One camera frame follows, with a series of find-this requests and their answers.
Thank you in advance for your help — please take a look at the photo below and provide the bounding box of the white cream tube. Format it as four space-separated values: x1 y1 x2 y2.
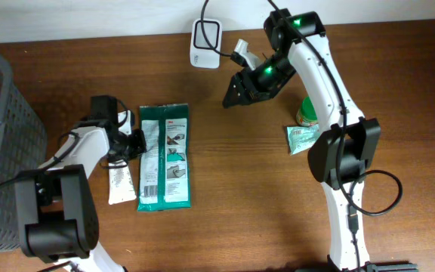
109 161 137 205

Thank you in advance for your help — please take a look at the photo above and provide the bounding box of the grey mesh basket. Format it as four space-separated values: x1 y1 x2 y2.
0 56 48 252

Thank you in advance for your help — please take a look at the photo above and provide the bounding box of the mint green snack packet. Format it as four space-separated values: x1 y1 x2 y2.
286 125 320 155

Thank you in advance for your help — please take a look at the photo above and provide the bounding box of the black right camera cable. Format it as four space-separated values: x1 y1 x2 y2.
199 0 404 272

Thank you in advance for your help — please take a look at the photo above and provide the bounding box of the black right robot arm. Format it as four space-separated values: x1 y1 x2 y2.
223 9 418 271

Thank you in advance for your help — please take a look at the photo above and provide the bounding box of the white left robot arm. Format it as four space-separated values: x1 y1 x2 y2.
14 95 147 271

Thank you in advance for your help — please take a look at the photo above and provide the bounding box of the green lidded jar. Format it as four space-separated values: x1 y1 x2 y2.
296 97 318 127

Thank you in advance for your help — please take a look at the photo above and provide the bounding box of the green wipes package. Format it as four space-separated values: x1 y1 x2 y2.
137 104 191 212

